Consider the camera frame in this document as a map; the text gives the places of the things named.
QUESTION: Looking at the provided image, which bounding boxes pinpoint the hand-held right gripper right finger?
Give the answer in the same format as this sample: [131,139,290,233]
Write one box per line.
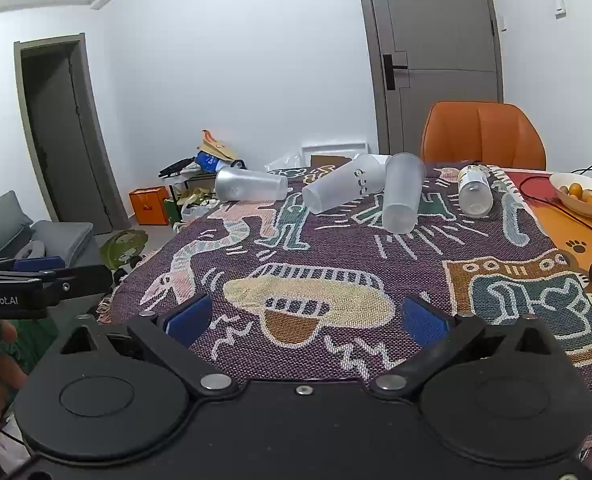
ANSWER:
[370,295,567,397]

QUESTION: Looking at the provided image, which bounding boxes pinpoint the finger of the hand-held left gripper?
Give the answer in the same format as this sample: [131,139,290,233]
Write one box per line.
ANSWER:
[0,256,68,277]
[35,265,115,307]

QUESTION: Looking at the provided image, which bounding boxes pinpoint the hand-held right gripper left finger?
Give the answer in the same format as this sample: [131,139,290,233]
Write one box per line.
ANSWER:
[60,293,239,397]

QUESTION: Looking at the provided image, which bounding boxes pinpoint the frosted plastic cup black dots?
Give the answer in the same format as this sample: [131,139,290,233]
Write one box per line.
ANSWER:
[303,153,387,214]

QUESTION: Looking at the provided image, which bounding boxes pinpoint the grey sofa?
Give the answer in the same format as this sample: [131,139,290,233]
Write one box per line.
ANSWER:
[0,190,97,273]

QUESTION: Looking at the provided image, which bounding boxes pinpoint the green clothing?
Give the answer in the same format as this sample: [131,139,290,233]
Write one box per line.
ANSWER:
[7,317,61,376]

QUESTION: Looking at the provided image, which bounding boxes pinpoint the green leaf-shaped cushion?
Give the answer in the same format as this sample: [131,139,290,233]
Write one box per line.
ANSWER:
[99,229,149,272]

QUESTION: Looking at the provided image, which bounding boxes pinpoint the orange box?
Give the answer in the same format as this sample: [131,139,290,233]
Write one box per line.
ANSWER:
[128,186,172,226]

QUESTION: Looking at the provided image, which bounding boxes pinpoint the white plastic bag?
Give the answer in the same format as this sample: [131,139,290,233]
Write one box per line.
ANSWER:
[180,198,223,224]

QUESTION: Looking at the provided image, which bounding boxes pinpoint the printed blanket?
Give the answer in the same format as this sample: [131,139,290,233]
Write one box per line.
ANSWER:
[97,161,592,462]

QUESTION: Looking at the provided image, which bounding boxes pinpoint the clear plastic bottle white label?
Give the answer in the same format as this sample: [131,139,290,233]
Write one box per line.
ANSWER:
[457,164,494,219]

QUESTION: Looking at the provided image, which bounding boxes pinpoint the blue and white package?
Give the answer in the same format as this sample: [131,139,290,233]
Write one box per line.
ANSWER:
[195,152,229,173]

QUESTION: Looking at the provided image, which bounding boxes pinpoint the yellow paper bag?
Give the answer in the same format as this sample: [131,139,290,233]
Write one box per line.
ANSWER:
[197,129,239,163]

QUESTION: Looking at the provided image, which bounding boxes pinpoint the white bowl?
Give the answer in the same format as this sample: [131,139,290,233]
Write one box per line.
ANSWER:
[549,172,592,219]

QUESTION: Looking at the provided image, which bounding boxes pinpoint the orange chair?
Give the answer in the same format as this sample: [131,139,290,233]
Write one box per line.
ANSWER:
[420,101,547,171]

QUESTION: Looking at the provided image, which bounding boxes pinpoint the grey door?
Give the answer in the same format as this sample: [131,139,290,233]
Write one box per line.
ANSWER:
[354,0,504,157]

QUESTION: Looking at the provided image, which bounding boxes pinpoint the dark doorway with grey frame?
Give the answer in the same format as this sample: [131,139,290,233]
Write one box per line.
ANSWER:
[14,33,131,235]

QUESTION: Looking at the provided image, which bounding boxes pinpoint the black door handle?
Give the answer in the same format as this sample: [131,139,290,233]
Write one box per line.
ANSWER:
[383,53,409,91]

